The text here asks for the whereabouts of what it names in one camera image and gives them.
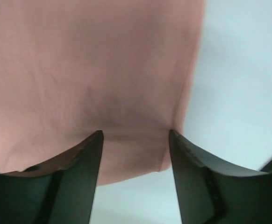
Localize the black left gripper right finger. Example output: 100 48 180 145
169 130 272 224

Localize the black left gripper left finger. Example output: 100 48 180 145
0 131 103 224

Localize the pink printed t shirt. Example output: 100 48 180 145
0 0 205 185

